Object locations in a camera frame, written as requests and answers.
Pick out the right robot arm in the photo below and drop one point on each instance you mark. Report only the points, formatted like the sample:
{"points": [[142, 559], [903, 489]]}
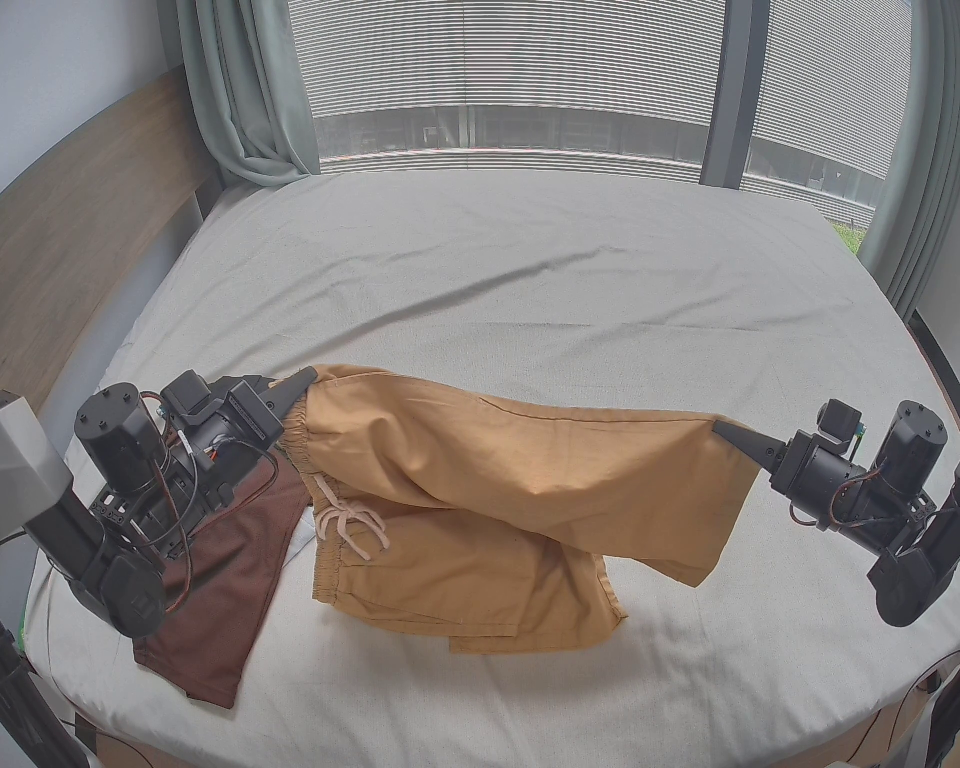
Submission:
{"points": [[911, 442]]}

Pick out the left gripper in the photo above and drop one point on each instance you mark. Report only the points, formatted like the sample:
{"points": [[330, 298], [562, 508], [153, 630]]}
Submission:
{"points": [[251, 420]]}

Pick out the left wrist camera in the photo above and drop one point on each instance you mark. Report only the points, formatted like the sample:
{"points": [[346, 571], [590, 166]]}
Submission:
{"points": [[187, 397]]}

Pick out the grey-green curtain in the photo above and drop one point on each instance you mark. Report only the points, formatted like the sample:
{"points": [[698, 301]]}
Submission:
{"points": [[922, 187], [247, 90]]}

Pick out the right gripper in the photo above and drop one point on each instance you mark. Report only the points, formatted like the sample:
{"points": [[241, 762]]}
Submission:
{"points": [[814, 476]]}

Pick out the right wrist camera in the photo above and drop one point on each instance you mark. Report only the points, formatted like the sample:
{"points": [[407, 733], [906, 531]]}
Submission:
{"points": [[838, 420]]}

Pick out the window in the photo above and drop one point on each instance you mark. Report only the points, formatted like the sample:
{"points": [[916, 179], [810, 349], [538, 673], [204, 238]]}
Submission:
{"points": [[735, 90]]}

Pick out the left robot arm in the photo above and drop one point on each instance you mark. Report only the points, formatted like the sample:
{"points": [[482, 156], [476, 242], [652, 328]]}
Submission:
{"points": [[112, 427]]}

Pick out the brown shorts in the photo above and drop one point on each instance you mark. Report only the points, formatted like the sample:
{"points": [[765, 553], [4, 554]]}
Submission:
{"points": [[217, 600]]}

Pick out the bed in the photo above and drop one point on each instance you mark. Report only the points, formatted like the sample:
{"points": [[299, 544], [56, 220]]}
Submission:
{"points": [[525, 262]]}

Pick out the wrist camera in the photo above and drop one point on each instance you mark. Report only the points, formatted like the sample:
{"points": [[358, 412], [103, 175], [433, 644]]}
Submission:
{"points": [[187, 397], [838, 420]]}

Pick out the tan shorts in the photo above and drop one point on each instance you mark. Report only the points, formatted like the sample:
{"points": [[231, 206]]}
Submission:
{"points": [[487, 487]]}

